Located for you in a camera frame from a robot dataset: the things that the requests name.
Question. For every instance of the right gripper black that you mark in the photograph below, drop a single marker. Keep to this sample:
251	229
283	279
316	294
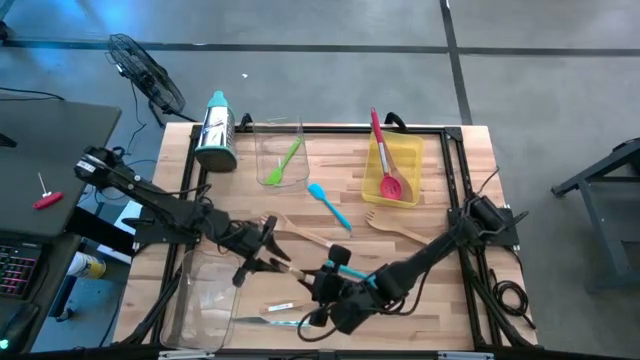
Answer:
352	305

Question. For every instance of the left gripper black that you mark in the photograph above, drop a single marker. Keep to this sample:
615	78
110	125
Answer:
245	240

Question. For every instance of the wooden spork with sticker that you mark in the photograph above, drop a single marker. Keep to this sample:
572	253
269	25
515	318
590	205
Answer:
295	231

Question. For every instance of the green silicone spatula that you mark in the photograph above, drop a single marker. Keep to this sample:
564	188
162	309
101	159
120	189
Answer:
274	177

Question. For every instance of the light blue silicone spatula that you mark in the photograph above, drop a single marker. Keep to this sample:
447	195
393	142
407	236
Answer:
316	191

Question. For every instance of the red slotted spoon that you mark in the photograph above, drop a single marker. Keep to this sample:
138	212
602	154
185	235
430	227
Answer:
391	187

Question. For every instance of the large wooden spoon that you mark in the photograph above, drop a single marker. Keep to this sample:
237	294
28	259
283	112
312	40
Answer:
406	192

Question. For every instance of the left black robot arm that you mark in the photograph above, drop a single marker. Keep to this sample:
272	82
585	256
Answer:
150	192

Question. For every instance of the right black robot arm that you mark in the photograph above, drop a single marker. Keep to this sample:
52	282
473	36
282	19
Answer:
430	252

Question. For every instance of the clear plastic bin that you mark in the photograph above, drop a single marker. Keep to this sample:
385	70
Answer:
200	310
295	160

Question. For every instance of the white paper sheet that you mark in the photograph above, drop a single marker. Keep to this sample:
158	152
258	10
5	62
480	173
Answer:
127	212

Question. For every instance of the yellow translucent plastic bin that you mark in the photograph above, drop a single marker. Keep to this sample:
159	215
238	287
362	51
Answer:
410	160

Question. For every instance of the white and yellow can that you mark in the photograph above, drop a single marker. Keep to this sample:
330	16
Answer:
87	266

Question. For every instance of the black floor fan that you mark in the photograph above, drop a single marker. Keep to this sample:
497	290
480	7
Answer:
145	75

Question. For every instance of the black desk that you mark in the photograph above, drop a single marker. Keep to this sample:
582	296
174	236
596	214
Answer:
50	150

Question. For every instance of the backlit computer keyboard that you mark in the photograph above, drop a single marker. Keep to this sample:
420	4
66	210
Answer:
17	270

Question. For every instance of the black metal bench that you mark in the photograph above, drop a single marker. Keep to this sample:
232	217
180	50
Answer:
595	167

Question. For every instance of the black aluminium table frame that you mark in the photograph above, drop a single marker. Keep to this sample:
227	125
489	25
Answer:
320	129

